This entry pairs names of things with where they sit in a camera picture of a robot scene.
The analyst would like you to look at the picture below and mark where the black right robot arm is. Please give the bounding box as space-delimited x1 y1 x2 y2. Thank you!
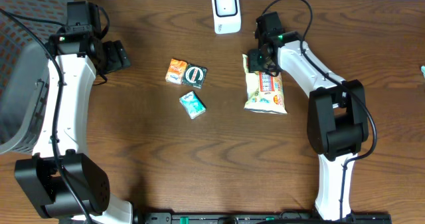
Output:
248 12 369 221

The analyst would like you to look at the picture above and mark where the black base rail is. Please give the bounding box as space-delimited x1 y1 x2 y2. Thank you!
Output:
133 211 392 224

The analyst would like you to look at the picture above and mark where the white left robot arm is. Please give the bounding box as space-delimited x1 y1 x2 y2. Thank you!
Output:
15 1 141 223

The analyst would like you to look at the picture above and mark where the white barcode scanner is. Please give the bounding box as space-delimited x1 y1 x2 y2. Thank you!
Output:
211 0 242 35

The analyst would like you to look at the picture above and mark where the yellow snack bag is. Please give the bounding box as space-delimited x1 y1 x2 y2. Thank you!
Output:
242 54 287 114

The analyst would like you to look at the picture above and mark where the dark green round-logo packet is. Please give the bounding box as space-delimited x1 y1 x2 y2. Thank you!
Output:
182 64 207 89

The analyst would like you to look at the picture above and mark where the mint green snack packet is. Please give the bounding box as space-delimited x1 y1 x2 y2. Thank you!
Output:
420 66 425 78

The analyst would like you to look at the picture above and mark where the grey plastic shopping basket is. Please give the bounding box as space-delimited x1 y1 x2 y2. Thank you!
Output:
1 0 72 154

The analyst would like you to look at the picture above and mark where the teal tissue pack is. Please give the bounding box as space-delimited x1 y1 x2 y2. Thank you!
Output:
179 91 207 120

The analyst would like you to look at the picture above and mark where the orange tissue pack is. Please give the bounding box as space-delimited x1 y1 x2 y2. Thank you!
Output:
165 58 188 84

